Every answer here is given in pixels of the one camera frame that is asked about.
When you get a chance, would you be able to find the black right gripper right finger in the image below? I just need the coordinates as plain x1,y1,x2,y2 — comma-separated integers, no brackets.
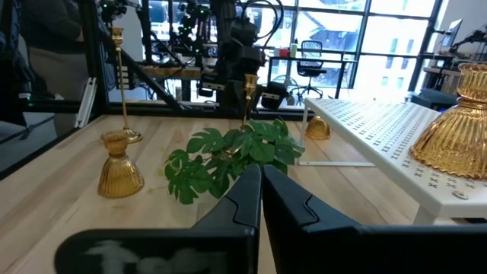
263,164,487,274

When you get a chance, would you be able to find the white aluminium profile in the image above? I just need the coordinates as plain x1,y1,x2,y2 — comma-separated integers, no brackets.
74,77,98,129

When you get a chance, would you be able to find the dark blue seat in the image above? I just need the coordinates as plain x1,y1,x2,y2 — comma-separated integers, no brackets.
409,88,460,111

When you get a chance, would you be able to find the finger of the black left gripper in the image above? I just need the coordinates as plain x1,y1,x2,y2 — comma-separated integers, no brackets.
197,70,229,99
260,81,291,110

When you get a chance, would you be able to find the black office chair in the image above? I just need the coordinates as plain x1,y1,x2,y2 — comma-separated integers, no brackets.
288,40,328,100

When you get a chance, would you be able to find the short brass candlestick holder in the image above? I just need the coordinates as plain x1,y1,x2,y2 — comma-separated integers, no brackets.
242,73,260,129

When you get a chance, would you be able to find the green artificial potted plant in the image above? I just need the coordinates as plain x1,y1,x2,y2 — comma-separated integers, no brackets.
163,117,306,206

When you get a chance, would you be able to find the computer monitor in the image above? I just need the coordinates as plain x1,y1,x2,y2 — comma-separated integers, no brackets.
441,18,464,50

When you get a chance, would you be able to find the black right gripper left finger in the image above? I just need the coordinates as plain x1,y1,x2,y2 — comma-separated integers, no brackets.
54,164,263,274

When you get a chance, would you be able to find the amber ribbed glass candle holder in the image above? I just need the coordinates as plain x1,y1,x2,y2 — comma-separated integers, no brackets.
97,130,145,199
409,62,487,180
304,115,332,141

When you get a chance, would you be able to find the tall brass candlestick holder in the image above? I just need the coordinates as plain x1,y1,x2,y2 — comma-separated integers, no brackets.
110,27,144,145

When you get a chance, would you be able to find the person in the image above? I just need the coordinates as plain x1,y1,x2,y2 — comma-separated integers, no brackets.
18,0,91,138

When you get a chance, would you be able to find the black desk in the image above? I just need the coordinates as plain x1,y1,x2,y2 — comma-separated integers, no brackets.
267,55,359,100

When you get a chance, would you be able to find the white perforated metal shelf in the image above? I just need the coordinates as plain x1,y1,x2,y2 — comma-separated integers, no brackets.
298,97,487,225

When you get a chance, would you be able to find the black aluminium rig frame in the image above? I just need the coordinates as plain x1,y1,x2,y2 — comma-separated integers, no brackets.
0,0,319,180

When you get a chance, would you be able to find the background wooden table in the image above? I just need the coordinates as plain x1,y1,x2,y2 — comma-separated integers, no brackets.
142,65,202,81

